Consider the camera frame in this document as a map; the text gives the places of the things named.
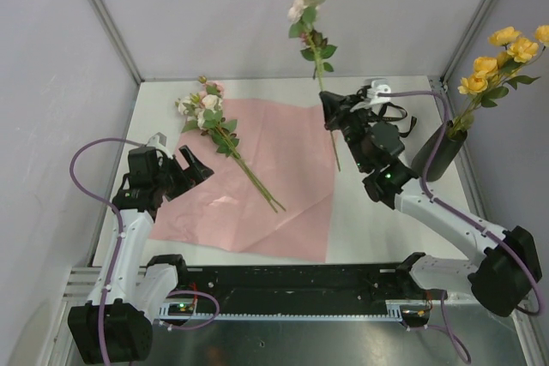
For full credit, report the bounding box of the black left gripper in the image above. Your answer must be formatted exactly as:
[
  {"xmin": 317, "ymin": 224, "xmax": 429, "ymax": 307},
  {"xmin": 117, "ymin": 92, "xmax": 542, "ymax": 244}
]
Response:
[{"xmin": 153, "ymin": 146, "xmax": 213, "ymax": 201}]

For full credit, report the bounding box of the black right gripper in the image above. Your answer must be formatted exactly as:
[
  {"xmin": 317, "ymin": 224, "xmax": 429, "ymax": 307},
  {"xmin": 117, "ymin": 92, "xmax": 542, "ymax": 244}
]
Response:
[{"xmin": 321, "ymin": 92, "xmax": 374, "ymax": 171}]

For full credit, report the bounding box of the white rose stem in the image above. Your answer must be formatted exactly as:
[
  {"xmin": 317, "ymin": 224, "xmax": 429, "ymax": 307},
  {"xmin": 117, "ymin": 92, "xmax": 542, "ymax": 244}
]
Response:
[{"xmin": 175, "ymin": 91, "xmax": 286, "ymax": 213}]

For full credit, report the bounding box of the black gold-lettered ribbon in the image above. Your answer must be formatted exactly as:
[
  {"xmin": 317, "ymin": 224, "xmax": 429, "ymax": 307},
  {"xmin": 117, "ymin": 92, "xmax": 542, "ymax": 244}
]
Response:
[{"xmin": 371, "ymin": 102, "xmax": 418, "ymax": 138}]

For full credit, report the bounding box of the pink wrapping paper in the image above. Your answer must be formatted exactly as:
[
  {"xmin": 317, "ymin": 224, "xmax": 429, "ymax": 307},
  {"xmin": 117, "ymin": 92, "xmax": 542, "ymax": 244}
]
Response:
[{"xmin": 150, "ymin": 99, "xmax": 335, "ymax": 262}]

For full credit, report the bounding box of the pink rose stem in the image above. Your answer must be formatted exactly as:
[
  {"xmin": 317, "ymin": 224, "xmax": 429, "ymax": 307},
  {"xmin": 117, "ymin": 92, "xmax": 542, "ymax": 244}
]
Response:
[{"xmin": 287, "ymin": 0, "xmax": 342, "ymax": 172}]

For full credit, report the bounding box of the yellow flower bunch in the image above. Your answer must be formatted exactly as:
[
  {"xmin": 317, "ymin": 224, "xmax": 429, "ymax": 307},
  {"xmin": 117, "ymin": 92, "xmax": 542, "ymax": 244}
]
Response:
[{"xmin": 446, "ymin": 25, "xmax": 548, "ymax": 140}]

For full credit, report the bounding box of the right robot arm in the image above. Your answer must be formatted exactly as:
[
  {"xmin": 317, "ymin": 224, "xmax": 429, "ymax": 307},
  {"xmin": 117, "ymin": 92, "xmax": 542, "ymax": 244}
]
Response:
[{"xmin": 319, "ymin": 85, "xmax": 545, "ymax": 317}]

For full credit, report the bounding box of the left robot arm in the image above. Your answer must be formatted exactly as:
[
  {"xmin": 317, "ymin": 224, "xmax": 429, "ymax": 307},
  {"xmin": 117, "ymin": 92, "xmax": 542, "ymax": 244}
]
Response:
[{"xmin": 68, "ymin": 142, "xmax": 213, "ymax": 365}]

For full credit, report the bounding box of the dark cylindrical vase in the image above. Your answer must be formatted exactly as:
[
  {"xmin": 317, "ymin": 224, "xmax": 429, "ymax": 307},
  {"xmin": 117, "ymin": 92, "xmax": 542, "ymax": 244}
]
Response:
[{"xmin": 410, "ymin": 121, "xmax": 468, "ymax": 183}]

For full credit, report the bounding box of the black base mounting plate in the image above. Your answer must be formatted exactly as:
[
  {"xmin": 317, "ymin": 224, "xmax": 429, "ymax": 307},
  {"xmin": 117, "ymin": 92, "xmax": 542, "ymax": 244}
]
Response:
[{"xmin": 177, "ymin": 263, "xmax": 425, "ymax": 315}]

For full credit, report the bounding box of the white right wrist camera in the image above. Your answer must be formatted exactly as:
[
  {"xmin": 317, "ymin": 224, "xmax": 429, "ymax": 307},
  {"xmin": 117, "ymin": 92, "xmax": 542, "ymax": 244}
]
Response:
[{"xmin": 361, "ymin": 78, "xmax": 392, "ymax": 109}]

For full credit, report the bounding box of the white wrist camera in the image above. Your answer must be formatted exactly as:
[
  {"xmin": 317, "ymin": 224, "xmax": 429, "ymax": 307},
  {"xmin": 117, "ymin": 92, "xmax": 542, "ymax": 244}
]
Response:
[
  {"xmin": 361, "ymin": 78, "xmax": 392, "ymax": 109},
  {"xmin": 146, "ymin": 132, "xmax": 170, "ymax": 156}
]

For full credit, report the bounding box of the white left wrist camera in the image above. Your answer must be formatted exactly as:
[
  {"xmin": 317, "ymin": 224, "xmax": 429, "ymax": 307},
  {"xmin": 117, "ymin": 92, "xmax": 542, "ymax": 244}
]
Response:
[{"xmin": 146, "ymin": 132, "xmax": 170, "ymax": 156}]

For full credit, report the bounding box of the grey slotted cable duct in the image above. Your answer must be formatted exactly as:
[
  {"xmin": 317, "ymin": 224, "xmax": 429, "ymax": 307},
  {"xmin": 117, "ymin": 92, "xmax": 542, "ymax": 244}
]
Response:
[{"xmin": 157, "ymin": 302, "xmax": 432, "ymax": 324}]

